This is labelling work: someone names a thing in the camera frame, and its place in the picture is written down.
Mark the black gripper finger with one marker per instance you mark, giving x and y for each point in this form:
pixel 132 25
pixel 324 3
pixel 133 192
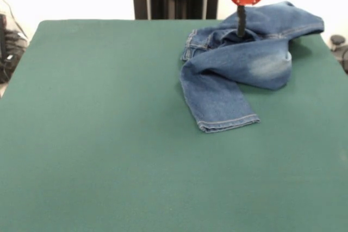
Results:
pixel 241 20

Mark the blue denim jeans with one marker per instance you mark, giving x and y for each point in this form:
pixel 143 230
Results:
pixel 217 85

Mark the grey wheeled base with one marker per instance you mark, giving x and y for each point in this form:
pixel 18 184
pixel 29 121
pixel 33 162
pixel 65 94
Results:
pixel 337 39

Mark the dark green table cloth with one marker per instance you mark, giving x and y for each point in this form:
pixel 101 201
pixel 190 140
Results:
pixel 81 134

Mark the black equipment stand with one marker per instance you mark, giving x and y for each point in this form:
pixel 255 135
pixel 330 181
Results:
pixel 13 50

